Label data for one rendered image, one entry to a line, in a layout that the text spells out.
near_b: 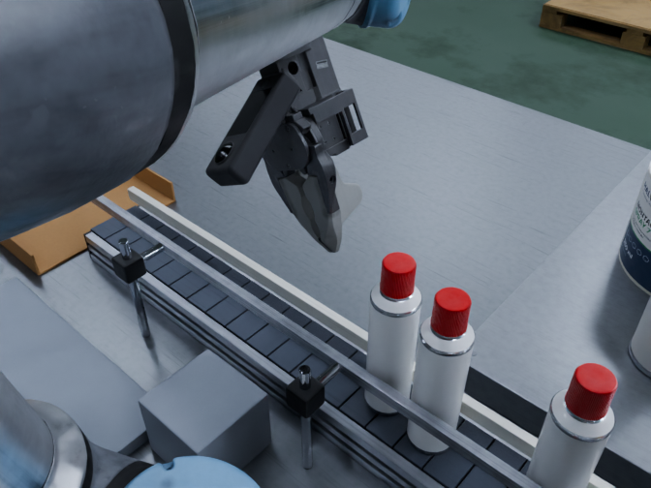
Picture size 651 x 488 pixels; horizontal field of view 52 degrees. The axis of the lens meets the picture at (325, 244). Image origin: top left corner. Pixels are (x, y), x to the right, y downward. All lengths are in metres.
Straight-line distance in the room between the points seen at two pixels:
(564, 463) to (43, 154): 0.52
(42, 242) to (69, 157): 0.96
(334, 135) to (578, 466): 0.37
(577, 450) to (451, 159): 0.79
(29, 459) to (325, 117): 0.38
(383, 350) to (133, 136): 0.52
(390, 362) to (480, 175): 0.62
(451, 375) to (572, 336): 0.29
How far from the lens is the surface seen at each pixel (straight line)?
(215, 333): 0.86
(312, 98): 0.66
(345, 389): 0.78
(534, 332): 0.88
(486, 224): 1.13
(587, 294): 0.96
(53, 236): 1.15
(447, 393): 0.66
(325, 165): 0.62
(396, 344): 0.67
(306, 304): 0.83
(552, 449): 0.61
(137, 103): 0.19
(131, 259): 0.84
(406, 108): 1.45
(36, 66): 0.17
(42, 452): 0.48
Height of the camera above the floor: 1.49
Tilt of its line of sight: 39 degrees down
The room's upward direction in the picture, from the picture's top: straight up
